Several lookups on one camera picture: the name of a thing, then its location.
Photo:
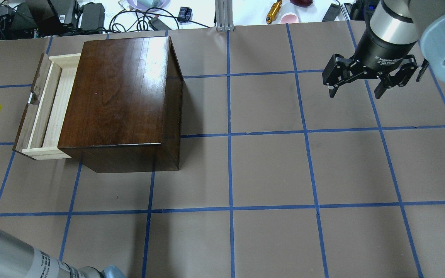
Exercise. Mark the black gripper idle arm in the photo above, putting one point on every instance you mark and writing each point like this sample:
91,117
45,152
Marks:
381,51

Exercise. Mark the light wood drawer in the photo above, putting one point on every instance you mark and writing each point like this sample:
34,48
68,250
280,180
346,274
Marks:
42,120

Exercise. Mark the silver robot arm image-right top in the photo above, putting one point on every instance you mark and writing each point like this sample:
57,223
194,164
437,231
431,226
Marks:
392,31

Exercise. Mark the silver robot arm image-left top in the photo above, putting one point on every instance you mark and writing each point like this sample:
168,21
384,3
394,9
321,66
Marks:
269,179

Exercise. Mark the dark wooden drawer cabinet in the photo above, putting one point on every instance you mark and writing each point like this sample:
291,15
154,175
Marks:
124,111

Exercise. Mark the pink paper cup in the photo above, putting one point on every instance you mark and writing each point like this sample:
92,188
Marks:
289,18

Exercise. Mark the black power adapter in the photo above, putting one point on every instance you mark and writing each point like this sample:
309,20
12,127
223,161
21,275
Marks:
92,16

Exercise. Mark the small black connector box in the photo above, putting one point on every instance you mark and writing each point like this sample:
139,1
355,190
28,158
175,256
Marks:
184,15

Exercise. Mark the purple plate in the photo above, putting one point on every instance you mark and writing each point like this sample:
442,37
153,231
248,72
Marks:
147,4

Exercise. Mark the aluminium profile post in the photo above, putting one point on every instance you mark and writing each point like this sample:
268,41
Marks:
224,15

